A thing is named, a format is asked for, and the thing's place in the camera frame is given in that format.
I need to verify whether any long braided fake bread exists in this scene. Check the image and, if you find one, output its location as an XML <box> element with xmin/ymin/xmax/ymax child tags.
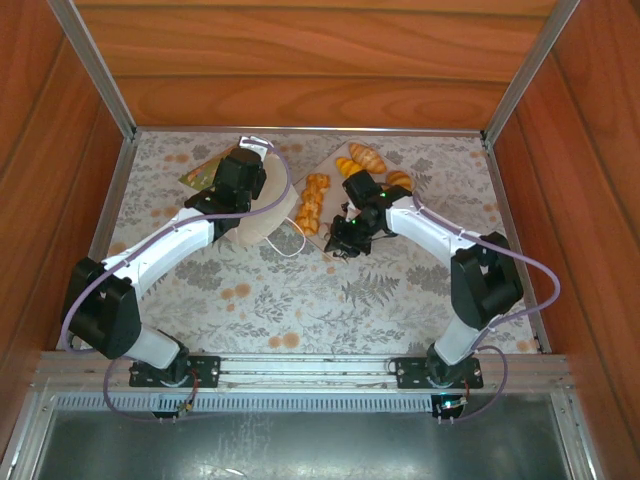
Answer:
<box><xmin>294</xmin><ymin>172</ymin><xmax>332</xmax><ymax>237</ymax></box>

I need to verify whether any pink square tray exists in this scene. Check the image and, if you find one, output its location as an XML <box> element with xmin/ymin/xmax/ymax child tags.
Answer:
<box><xmin>291</xmin><ymin>141</ymin><xmax>420</xmax><ymax>261</ymax></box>

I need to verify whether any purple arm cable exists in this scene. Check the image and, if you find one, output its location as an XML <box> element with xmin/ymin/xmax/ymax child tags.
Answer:
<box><xmin>410</xmin><ymin>192</ymin><xmax>561</xmax><ymax>424</ymax></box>
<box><xmin>59</xmin><ymin>137</ymin><xmax>294</xmax><ymax>424</ymax></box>

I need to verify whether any golden striped fake croissant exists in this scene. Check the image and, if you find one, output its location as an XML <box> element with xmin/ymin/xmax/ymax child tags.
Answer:
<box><xmin>348</xmin><ymin>142</ymin><xmax>389</xmax><ymax>175</ymax></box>

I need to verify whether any small circuit board green light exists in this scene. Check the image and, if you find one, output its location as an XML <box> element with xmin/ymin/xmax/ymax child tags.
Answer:
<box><xmin>432</xmin><ymin>394</ymin><xmax>471</xmax><ymax>425</ymax></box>

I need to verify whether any small wired connector plug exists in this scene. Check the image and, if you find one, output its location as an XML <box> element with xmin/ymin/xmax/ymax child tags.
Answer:
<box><xmin>177</xmin><ymin>369</ymin><xmax>202</xmax><ymax>417</ymax></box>

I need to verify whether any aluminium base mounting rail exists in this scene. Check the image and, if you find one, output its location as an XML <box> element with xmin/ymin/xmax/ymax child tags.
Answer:
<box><xmin>32</xmin><ymin>349</ymin><xmax>574</xmax><ymax>394</ymax></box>

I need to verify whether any round golden fake bun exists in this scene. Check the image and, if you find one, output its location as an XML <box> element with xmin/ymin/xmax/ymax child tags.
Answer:
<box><xmin>385</xmin><ymin>169</ymin><xmax>414</xmax><ymax>193</ymax></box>

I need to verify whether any grey floral tablecloth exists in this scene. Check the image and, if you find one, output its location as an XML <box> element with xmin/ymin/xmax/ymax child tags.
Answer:
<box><xmin>82</xmin><ymin>130</ymin><xmax>545</xmax><ymax>354</ymax></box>

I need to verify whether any grey slotted cable duct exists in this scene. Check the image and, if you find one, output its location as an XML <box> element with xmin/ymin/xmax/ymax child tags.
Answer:
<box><xmin>49</xmin><ymin>392</ymin><xmax>436</xmax><ymax>414</ymax></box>

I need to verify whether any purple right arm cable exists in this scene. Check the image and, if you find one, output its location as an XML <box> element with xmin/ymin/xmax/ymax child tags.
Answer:
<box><xmin>410</xmin><ymin>192</ymin><xmax>561</xmax><ymax>424</ymax></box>

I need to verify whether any white floral paper bag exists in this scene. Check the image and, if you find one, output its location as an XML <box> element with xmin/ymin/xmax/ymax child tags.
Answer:
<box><xmin>177</xmin><ymin>144</ymin><xmax>307</xmax><ymax>259</ymax></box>

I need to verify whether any shiny steel sheet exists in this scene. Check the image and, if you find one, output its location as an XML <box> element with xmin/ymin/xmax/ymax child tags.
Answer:
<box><xmin>29</xmin><ymin>407</ymin><xmax>606</xmax><ymax>480</ymax></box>

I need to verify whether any aluminium table edge rail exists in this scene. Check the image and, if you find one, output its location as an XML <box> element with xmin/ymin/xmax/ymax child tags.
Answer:
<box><xmin>480</xmin><ymin>137</ymin><xmax>552</xmax><ymax>353</ymax></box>
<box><xmin>133</xmin><ymin>125</ymin><xmax>485</xmax><ymax>137</ymax></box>
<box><xmin>55</xmin><ymin>139</ymin><xmax>136</xmax><ymax>351</ymax></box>

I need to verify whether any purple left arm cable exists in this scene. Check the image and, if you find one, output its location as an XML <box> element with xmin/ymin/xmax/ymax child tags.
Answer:
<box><xmin>59</xmin><ymin>137</ymin><xmax>294</xmax><ymax>424</ymax></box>

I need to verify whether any aluminium lower frame rail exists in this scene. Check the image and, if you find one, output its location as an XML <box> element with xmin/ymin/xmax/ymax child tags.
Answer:
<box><xmin>549</xmin><ymin>392</ymin><xmax>599</xmax><ymax>480</ymax></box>
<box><xmin>7</xmin><ymin>389</ymin><xmax>56</xmax><ymax>480</ymax></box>

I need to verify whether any aluminium frame post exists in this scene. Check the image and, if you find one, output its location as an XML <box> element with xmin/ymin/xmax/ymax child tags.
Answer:
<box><xmin>479</xmin><ymin>0</ymin><xmax>584</xmax><ymax>146</ymax></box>
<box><xmin>48</xmin><ymin>0</ymin><xmax>139</xmax><ymax>144</ymax></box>

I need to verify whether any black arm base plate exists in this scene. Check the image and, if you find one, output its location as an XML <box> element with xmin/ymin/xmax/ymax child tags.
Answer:
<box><xmin>393</xmin><ymin>355</ymin><xmax>485</xmax><ymax>391</ymax></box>
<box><xmin>128</xmin><ymin>353</ymin><xmax>222</xmax><ymax>389</ymax></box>

